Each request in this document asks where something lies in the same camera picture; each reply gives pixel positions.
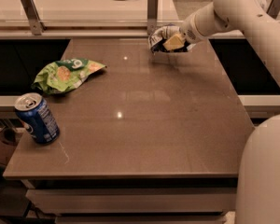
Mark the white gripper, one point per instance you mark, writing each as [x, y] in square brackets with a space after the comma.
[188, 32]

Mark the blue chip bag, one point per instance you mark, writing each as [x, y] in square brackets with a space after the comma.
[159, 36]

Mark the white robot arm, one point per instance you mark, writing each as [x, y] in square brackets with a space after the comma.
[258, 191]

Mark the green chip bag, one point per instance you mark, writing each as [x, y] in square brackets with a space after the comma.
[65, 76]

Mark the blue pepsi can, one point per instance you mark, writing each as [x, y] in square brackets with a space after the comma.
[33, 111]

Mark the upper cabinet drawer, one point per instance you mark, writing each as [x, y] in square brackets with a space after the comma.
[133, 201]

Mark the cabinet drawer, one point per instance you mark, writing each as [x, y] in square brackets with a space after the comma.
[162, 219]
[133, 201]

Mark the lower cabinet drawer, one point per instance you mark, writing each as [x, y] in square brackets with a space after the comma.
[162, 219]

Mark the middle metal glass bracket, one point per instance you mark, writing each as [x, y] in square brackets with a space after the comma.
[152, 15]

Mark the metal glass bracket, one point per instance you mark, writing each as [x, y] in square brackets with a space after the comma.
[274, 8]
[36, 25]
[152, 15]

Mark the right metal glass bracket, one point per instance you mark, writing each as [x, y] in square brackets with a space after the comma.
[274, 8]

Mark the left metal glass bracket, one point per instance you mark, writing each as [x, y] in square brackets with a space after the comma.
[36, 25]

